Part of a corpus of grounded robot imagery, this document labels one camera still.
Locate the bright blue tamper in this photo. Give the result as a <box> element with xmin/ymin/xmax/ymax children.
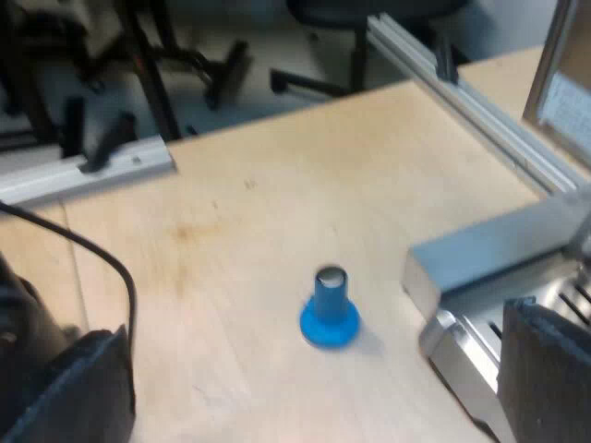
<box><xmin>297</xmin><ymin>265</ymin><xmax>362</xmax><ymax>351</ymax></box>

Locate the black office chair base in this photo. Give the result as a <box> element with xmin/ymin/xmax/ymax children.
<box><xmin>269</xmin><ymin>0</ymin><xmax>465</xmax><ymax>99</ymax></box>

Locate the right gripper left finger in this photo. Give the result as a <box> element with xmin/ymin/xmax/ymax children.
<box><xmin>0</xmin><ymin>324</ymin><xmax>137</xmax><ymax>443</ymax></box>

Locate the aluminium rail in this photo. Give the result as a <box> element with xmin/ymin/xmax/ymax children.
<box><xmin>0</xmin><ymin>135</ymin><xmax>179</xmax><ymax>205</ymax></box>
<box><xmin>367</xmin><ymin>12</ymin><xmax>581</xmax><ymax>195</ymax></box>

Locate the metal block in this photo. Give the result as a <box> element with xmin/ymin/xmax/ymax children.
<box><xmin>401</xmin><ymin>192</ymin><xmax>581</xmax><ymax>320</ymax></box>

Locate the black cable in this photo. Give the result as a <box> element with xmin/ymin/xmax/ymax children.
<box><xmin>0</xmin><ymin>199</ymin><xmax>139</xmax><ymax>334</ymax></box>

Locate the steel espresso machine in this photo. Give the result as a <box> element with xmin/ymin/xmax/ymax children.
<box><xmin>417</xmin><ymin>0</ymin><xmax>591</xmax><ymax>443</ymax></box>

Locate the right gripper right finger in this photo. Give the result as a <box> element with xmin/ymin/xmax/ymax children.
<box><xmin>496</xmin><ymin>297</ymin><xmax>591</xmax><ymax>443</ymax></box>

